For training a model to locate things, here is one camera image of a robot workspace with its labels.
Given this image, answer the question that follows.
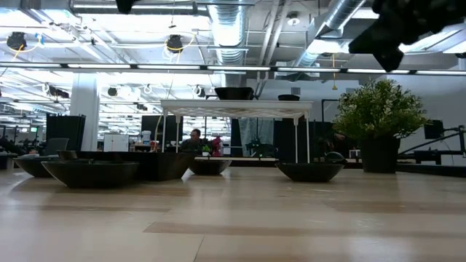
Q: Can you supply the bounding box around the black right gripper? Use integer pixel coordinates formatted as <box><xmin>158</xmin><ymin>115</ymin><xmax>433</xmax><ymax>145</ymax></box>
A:
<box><xmin>348</xmin><ymin>0</ymin><xmax>466</xmax><ymax>73</ymax></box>

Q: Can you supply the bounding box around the black square mini plate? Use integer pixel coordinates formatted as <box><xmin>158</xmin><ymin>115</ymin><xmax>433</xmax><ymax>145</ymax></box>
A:
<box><xmin>213</xmin><ymin>86</ymin><xmax>256</xmax><ymax>101</ymax></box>

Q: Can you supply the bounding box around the large dark bowl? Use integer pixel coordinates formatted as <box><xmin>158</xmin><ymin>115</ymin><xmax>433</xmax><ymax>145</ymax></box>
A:
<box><xmin>118</xmin><ymin>151</ymin><xmax>198</xmax><ymax>182</ymax></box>

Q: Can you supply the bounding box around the black rounded mini plate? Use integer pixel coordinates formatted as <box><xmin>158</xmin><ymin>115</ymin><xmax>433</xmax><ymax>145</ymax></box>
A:
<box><xmin>189</xmin><ymin>159</ymin><xmax>233</xmax><ymax>176</ymax></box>
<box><xmin>40</xmin><ymin>160</ymin><xmax>141</xmax><ymax>189</ymax></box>
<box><xmin>275</xmin><ymin>162</ymin><xmax>346</xmax><ymax>183</ymax></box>
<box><xmin>13</xmin><ymin>155</ymin><xmax>61</xmax><ymax>178</ymax></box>

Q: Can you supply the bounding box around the yellow hanging pendant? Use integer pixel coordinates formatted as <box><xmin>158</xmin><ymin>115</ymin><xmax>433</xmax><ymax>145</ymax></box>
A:
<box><xmin>330</xmin><ymin>53</ymin><xmax>339</xmax><ymax>91</ymax></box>

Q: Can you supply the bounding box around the green potted plant black pot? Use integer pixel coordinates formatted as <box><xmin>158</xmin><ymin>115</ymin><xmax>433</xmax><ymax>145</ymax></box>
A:
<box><xmin>333</xmin><ymin>78</ymin><xmax>431</xmax><ymax>174</ymax></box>

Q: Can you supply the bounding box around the white ceiling sensor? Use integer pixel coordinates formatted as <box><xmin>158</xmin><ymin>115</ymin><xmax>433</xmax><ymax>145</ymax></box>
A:
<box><xmin>285</xmin><ymin>12</ymin><xmax>301</xmax><ymax>28</ymax></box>

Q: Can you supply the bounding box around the black box on stand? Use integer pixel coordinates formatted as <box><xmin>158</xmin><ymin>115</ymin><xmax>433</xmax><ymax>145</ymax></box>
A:
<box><xmin>423</xmin><ymin>119</ymin><xmax>446</xmax><ymax>140</ymax></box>

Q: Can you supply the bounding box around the grey domed object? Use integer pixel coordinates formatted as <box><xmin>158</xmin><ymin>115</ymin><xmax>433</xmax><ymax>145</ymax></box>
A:
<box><xmin>324</xmin><ymin>151</ymin><xmax>347</xmax><ymax>164</ymax></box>

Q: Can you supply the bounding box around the linear ceiling light strip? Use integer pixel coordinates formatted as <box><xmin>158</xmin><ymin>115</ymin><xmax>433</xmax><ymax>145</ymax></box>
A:
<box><xmin>0</xmin><ymin>61</ymin><xmax>466</xmax><ymax>76</ymax></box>

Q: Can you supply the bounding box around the black monitor panel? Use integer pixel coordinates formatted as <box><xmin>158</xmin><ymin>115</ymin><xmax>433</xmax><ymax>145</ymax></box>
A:
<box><xmin>141</xmin><ymin>114</ymin><xmax>184</xmax><ymax>143</ymax></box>

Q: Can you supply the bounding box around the black curtain panel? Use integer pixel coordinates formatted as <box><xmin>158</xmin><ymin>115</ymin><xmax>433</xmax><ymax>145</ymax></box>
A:
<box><xmin>272</xmin><ymin>116</ymin><xmax>338</xmax><ymax>157</ymax></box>

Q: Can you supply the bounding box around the white cabinet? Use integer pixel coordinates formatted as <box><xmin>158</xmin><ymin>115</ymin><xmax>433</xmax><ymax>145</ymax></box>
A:
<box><xmin>103</xmin><ymin>133</ymin><xmax>130</xmax><ymax>153</ymax></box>

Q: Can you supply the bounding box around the black partition panel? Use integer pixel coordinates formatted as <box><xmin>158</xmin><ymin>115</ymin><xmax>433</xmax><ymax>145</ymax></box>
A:
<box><xmin>46</xmin><ymin>114</ymin><xmax>87</xmax><ymax>152</ymax></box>

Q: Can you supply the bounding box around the person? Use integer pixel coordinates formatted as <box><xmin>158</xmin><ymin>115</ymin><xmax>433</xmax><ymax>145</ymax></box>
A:
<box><xmin>180</xmin><ymin>127</ymin><xmax>209</xmax><ymax>154</ymax></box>

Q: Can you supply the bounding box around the grey chair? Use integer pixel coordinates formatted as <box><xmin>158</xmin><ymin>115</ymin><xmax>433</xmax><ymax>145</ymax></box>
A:
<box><xmin>42</xmin><ymin>137</ymin><xmax>70</xmax><ymax>156</ymax></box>

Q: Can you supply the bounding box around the red object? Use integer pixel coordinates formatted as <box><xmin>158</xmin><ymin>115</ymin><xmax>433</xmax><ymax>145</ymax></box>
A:
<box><xmin>212</xmin><ymin>135</ymin><xmax>224</xmax><ymax>157</ymax></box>

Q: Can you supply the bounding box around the silver spiral ceiling duct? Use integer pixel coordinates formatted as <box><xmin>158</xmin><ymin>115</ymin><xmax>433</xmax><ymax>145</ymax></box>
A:
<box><xmin>291</xmin><ymin>0</ymin><xmax>367</xmax><ymax>68</ymax></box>
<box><xmin>207</xmin><ymin>0</ymin><xmax>250</xmax><ymax>96</ymax></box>

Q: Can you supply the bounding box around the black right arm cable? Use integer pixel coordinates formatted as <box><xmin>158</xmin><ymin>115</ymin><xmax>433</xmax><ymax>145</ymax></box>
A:
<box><xmin>398</xmin><ymin>130</ymin><xmax>466</xmax><ymax>156</ymax></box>

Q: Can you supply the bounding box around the black aluminium table frame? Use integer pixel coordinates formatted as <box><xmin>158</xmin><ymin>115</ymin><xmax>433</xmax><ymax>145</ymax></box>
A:
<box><xmin>192</xmin><ymin>156</ymin><xmax>466</xmax><ymax>179</ymax></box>

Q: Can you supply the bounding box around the white wire rack shelf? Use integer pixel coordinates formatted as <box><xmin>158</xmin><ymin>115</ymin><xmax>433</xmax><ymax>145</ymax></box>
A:
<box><xmin>159</xmin><ymin>99</ymin><xmax>315</xmax><ymax>163</ymax></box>

